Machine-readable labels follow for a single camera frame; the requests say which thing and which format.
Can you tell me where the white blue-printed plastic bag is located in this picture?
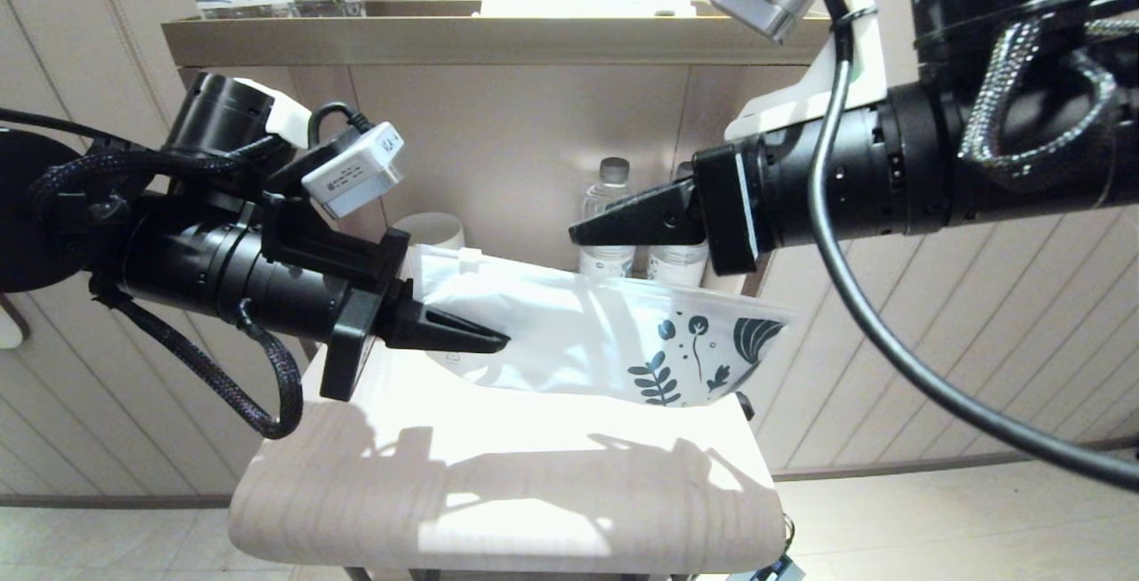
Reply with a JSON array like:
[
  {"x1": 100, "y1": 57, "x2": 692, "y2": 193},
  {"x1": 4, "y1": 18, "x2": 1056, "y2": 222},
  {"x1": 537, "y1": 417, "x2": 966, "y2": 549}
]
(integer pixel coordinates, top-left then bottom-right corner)
[{"x1": 409, "y1": 245, "x2": 799, "y2": 408}]

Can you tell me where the clear plastic water bottle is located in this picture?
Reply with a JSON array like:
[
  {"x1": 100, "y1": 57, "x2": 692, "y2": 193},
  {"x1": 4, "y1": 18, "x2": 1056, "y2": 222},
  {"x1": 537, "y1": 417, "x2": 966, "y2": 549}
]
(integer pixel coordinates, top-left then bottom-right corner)
[
  {"x1": 580, "y1": 157, "x2": 639, "y2": 281},
  {"x1": 647, "y1": 163, "x2": 713, "y2": 288}
]

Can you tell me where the white ribbed mug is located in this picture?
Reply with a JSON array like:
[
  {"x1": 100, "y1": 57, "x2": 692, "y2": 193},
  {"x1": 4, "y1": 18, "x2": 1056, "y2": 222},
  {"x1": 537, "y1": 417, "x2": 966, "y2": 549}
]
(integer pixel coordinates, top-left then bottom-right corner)
[{"x1": 392, "y1": 212, "x2": 466, "y2": 253}]

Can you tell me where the white blue packet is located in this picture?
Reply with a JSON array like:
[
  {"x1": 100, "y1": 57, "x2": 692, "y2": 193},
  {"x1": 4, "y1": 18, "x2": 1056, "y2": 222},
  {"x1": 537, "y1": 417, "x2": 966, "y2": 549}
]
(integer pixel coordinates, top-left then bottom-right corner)
[{"x1": 479, "y1": 0, "x2": 699, "y2": 20}]

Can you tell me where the beige wooden shelf unit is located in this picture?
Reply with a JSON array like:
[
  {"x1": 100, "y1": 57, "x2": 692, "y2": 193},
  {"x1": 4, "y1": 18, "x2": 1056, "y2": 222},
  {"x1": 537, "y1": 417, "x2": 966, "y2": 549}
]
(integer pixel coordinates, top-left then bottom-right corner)
[{"x1": 158, "y1": 0, "x2": 853, "y2": 581}]

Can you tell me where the blue floor device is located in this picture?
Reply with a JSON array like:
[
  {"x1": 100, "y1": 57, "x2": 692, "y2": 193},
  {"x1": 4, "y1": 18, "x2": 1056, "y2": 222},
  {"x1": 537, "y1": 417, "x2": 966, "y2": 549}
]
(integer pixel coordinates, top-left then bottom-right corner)
[{"x1": 725, "y1": 554, "x2": 806, "y2": 581}]

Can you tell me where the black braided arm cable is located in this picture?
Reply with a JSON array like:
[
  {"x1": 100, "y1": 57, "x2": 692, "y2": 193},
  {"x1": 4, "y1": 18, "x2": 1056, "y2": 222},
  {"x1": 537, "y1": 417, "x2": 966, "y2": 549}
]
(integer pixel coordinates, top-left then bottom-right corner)
[
  {"x1": 89, "y1": 281, "x2": 305, "y2": 440},
  {"x1": 27, "y1": 147, "x2": 281, "y2": 213},
  {"x1": 957, "y1": 16, "x2": 1119, "y2": 170}
]

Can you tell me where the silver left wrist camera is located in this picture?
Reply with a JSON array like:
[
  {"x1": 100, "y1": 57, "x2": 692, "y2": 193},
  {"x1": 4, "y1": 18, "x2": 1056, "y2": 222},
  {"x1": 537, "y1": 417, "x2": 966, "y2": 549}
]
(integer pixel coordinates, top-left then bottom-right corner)
[{"x1": 301, "y1": 122, "x2": 407, "y2": 220}]

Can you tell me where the black right camera cable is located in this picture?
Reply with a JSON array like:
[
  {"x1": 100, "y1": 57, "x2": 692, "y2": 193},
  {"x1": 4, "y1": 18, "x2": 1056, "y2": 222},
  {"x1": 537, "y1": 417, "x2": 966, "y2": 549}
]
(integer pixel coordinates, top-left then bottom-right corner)
[{"x1": 804, "y1": 0, "x2": 1139, "y2": 495}]

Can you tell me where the black camera cable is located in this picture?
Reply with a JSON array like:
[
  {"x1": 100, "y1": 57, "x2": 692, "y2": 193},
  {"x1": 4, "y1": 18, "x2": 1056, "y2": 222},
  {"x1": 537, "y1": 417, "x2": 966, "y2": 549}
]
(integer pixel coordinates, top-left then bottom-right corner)
[
  {"x1": 0, "y1": 102, "x2": 376, "y2": 151},
  {"x1": 804, "y1": 0, "x2": 1139, "y2": 495}
]

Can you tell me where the black left camera cable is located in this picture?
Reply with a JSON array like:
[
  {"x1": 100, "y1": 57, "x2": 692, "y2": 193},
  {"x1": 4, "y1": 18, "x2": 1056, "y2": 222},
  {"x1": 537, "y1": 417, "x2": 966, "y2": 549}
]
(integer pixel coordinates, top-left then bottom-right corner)
[{"x1": 0, "y1": 102, "x2": 376, "y2": 151}]

